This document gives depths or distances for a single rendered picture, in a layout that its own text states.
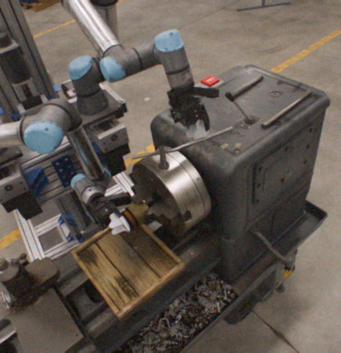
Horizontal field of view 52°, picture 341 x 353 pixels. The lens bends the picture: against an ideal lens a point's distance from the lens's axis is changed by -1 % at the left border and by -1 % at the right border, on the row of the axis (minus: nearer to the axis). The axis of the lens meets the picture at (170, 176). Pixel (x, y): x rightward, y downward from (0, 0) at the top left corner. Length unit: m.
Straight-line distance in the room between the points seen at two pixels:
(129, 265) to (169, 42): 0.82
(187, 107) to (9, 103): 0.97
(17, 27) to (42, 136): 0.60
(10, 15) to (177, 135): 0.84
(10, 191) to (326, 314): 1.79
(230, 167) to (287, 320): 1.28
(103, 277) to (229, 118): 0.76
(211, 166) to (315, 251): 1.44
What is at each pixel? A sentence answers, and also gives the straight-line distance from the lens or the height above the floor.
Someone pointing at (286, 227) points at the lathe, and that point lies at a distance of 1.85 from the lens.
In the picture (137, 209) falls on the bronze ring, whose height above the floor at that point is 1.12.
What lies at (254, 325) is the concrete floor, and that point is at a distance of 2.20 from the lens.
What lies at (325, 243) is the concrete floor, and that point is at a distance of 2.54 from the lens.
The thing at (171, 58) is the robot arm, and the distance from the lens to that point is 1.03.
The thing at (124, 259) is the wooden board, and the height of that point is 0.89.
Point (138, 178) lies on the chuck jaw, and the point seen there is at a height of 1.18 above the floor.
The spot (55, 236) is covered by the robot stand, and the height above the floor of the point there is 0.21.
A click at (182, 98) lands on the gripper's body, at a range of 1.07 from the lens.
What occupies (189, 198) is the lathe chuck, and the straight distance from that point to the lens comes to 1.18.
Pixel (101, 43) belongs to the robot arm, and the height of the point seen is 1.62.
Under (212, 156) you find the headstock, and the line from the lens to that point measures 1.19.
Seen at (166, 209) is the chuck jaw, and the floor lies 1.11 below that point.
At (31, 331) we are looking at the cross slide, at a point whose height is 0.97.
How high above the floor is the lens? 2.03
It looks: 44 degrees down
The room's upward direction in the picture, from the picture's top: 11 degrees counter-clockwise
